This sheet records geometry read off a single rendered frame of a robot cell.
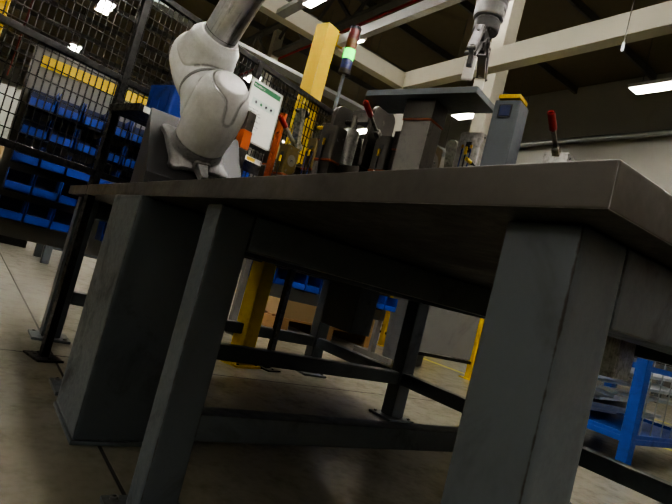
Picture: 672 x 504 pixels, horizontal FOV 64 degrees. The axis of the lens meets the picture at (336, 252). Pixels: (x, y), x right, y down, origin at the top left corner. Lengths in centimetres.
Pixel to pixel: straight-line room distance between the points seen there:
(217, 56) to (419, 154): 64
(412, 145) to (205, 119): 59
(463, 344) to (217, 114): 422
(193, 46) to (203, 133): 26
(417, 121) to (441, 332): 367
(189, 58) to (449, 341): 407
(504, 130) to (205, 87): 80
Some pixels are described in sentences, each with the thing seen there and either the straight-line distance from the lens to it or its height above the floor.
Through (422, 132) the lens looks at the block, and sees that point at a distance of 159.
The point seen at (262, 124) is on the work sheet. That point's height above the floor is 126.
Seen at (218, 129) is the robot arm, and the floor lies 89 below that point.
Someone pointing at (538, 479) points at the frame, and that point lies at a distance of 51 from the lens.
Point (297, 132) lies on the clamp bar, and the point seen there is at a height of 112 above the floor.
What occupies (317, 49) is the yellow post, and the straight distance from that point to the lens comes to 326.
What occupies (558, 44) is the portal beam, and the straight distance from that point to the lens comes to 592.
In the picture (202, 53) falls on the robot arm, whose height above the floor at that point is 109.
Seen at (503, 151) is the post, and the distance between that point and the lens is 146.
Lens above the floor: 56
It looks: 4 degrees up
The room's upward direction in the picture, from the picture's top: 15 degrees clockwise
